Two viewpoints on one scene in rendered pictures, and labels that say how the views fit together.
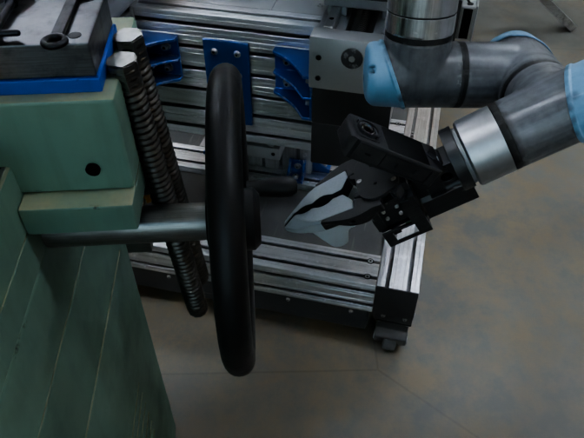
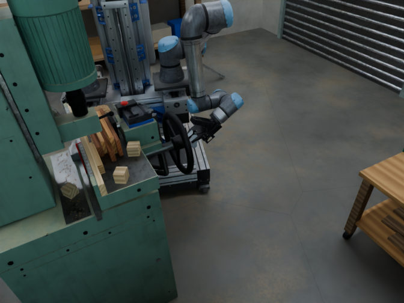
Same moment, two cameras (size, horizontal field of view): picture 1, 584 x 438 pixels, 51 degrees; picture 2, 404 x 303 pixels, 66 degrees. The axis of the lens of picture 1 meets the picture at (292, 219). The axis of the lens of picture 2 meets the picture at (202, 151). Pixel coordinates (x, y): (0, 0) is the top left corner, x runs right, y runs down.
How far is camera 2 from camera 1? 0.84 m
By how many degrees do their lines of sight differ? 17
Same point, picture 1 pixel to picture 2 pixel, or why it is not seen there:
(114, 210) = (158, 145)
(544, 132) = (231, 109)
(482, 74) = (214, 100)
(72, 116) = (149, 127)
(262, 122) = not seen: hidden behind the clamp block
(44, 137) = (143, 133)
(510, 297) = (234, 166)
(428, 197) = (211, 130)
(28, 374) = not seen: hidden behind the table
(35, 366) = not seen: hidden behind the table
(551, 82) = (229, 98)
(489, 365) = (235, 186)
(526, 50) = (221, 93)
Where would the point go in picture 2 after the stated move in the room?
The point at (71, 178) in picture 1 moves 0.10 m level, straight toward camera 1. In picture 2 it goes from (148, 140) to (165, 150)
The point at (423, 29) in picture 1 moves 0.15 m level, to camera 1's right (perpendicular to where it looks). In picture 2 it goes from (200, 94) to (228, 87)
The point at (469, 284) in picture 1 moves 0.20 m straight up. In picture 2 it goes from (221, 166) to (221, 146)
